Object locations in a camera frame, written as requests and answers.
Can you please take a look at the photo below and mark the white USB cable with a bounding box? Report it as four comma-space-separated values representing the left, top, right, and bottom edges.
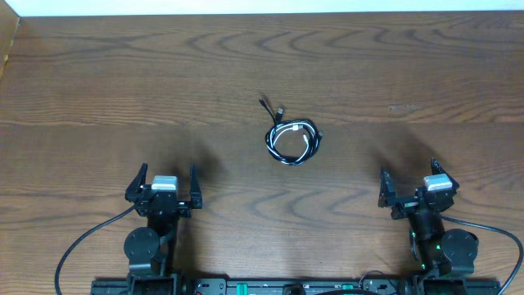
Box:
272, 124, 318, 162

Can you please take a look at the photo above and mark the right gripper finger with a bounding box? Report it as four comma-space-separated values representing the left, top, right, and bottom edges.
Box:
431, 157, 459, 189
377, 167, 396, 207

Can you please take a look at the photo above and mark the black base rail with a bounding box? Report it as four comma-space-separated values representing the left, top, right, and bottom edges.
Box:
90, 275, 501, 295

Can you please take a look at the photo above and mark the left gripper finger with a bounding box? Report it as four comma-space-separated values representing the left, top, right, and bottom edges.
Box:
189, 164, 202, 202
125, 163, 148, 197

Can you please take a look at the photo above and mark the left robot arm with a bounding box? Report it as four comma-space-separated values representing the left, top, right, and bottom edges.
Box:
124, 163, 203, 295

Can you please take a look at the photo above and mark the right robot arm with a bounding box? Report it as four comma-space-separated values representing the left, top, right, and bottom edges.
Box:
377, 158, 479, 294

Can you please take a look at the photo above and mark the black USB cable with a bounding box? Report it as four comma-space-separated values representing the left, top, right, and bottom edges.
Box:
259, 98, 324, 166

